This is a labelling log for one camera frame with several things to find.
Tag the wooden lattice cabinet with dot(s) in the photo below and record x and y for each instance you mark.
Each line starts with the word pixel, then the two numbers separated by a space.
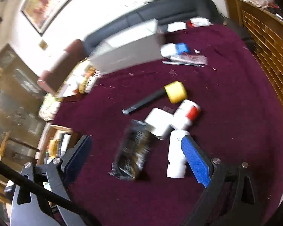
pixel 268 40

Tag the white bottle blue cap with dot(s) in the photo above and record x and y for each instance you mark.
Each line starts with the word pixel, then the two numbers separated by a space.
pixel 174 49

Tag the plain white bottle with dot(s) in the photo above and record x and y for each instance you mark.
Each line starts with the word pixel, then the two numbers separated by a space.
pixel 175 155

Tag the clear pack of pens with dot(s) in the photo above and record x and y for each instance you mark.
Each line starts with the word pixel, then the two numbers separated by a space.
pixel 188 60

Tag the red and white packet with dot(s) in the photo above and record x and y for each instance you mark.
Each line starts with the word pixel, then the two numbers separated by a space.
pixel 200 22

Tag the maroon tablecloth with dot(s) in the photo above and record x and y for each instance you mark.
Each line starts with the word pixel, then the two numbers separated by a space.
pixel 226 98

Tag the framed painting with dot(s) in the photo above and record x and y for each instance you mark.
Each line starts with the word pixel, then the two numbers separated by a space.
pixel 44 4

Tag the yellow head rubber mallet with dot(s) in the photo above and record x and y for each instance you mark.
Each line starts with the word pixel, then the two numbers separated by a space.
pixel 175 91

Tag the floral cushion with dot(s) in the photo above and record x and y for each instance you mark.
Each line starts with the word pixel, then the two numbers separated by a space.
pixel 49 107

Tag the wooden chair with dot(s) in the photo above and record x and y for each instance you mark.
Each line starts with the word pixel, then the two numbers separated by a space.
pixel 4 143

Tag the grey cardboard box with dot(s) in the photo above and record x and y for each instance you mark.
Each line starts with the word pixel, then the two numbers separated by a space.
pixel 129 51

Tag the white bottle red label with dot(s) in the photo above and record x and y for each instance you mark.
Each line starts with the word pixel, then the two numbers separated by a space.
pixel 182 120

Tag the maroon chair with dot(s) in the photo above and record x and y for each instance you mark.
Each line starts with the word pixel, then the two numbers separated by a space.
pixel 63 66

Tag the white paper sheet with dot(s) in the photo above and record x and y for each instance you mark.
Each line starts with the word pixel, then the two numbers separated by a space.
pixel 176 27

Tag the small gold wall plate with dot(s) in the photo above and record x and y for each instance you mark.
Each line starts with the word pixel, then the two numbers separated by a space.
pixel 43 44

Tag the black snack packet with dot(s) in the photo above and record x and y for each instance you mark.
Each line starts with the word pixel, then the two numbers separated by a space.
pixel 132 153

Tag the white charger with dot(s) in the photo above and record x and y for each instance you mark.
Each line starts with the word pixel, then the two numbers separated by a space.
pixel 159 122

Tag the yellow item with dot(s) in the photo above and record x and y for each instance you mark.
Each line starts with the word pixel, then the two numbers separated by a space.
pixel 52 146

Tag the flat yellow cardboard box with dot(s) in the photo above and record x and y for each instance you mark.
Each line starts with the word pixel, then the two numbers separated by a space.
pixel 80 82

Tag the dark wood glass cabinet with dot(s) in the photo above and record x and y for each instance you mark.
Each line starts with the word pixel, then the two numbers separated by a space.
pixel 14 98

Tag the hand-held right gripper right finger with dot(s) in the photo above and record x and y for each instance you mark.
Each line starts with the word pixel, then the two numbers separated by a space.
pixel 195 162

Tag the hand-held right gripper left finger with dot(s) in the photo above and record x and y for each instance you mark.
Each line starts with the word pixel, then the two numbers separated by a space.
pixel 80 155

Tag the black sofa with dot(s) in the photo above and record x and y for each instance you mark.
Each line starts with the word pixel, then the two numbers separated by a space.
pixel 169 9

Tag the wooden tray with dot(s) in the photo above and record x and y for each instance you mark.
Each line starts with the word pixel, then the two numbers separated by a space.
pixel 59 128

